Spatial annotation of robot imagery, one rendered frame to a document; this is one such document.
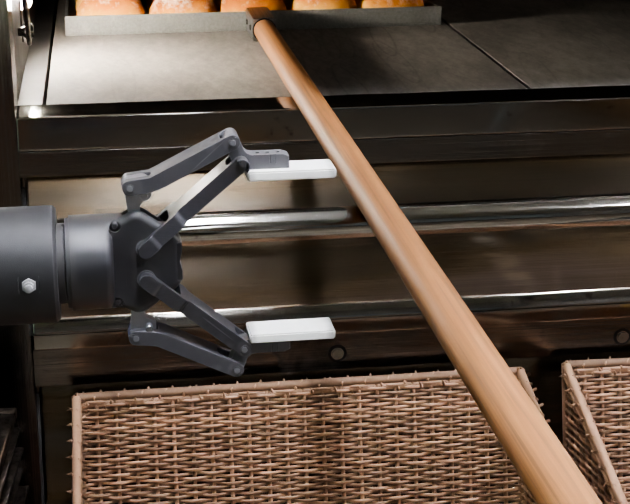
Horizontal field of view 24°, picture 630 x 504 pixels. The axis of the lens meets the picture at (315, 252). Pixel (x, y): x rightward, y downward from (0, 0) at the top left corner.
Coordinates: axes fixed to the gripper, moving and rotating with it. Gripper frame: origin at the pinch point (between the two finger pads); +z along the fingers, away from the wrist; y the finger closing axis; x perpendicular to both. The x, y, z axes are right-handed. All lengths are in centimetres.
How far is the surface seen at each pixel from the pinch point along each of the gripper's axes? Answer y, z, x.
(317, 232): 3.5, 2.2, -14.7
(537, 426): -1.4, 7.0, 36.1
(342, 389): 35, 11, -48
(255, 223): 2.4, -3.4, -14.8
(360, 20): 0, 22, -100
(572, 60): 1, 45, -73
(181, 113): 1, -7, -52
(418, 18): 0, 31, -100
